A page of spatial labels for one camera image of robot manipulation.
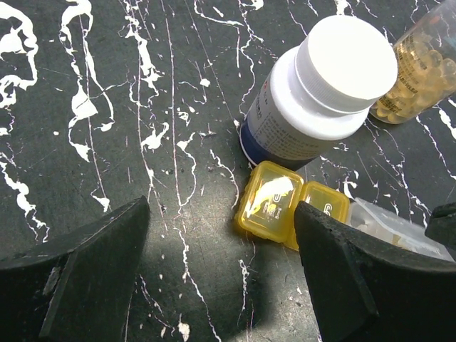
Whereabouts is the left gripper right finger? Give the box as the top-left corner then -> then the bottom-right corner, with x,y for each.
294,202 -> 455,341

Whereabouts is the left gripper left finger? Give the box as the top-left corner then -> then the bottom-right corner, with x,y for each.
1,197 -> 150,341

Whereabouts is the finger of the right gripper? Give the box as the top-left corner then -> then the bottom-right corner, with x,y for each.
425,202 -> 456,246

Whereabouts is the yellow clear weekly pill organizer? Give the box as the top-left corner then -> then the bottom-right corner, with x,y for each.
234,161 -> 453,261

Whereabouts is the clear jar of yellow capsules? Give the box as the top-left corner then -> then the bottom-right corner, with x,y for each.
370,1 -> 455,124

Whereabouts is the white cap pill bottle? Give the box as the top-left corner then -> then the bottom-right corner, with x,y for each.
239,15 -> 398,170

